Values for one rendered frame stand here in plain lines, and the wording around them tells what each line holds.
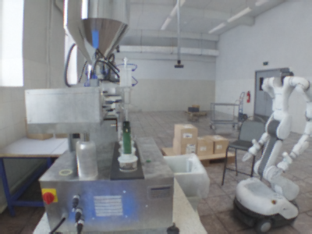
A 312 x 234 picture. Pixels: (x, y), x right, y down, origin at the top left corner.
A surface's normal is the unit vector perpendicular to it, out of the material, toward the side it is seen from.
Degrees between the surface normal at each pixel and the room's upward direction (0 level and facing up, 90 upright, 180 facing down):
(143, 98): 90
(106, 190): 90
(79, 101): 90
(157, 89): 90
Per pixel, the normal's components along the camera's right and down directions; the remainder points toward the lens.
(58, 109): 0.16, 0.15
